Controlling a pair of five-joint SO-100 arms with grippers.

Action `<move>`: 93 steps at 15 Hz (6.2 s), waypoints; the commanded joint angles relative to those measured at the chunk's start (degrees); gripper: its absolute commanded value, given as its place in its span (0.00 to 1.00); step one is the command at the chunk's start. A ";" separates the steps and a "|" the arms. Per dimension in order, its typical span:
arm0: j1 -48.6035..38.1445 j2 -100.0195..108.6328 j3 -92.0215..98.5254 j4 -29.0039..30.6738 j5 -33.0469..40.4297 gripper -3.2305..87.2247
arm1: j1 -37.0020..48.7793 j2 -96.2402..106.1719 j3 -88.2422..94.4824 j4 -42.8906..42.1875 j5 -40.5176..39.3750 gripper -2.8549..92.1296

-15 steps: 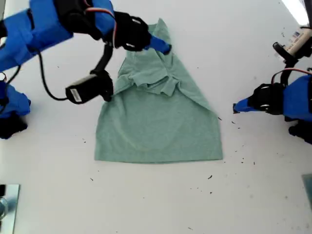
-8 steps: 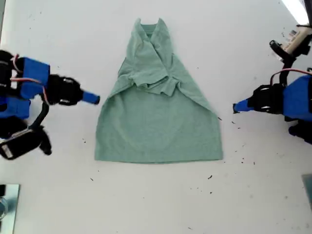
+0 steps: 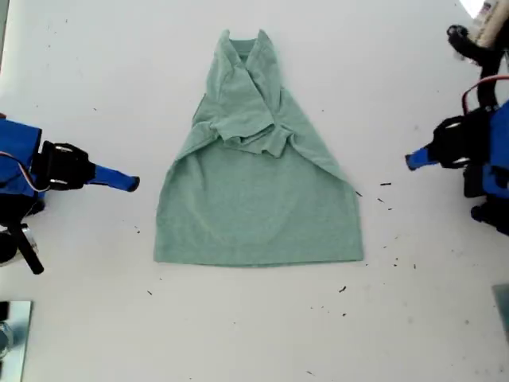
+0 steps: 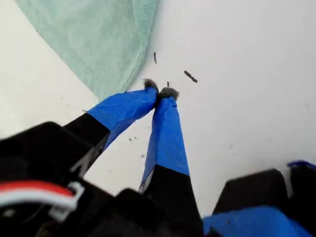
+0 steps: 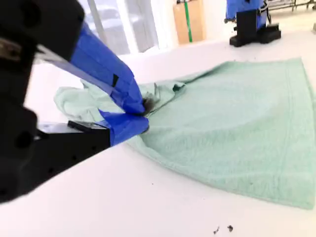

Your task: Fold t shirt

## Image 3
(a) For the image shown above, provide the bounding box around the green t-shirt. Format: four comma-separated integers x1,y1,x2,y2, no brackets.
153,27,365,268

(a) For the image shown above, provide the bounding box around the shiny steel plate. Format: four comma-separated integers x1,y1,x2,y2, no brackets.
0,300,33,382

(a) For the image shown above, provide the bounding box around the arm red white wire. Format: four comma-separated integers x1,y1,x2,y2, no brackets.
460,75,509,116
0,150,52,192

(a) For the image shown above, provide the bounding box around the black white camera box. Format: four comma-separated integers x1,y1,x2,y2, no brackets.
445,0,509,64

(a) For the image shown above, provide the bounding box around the steel post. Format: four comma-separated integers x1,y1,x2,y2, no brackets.
0,322,14,355

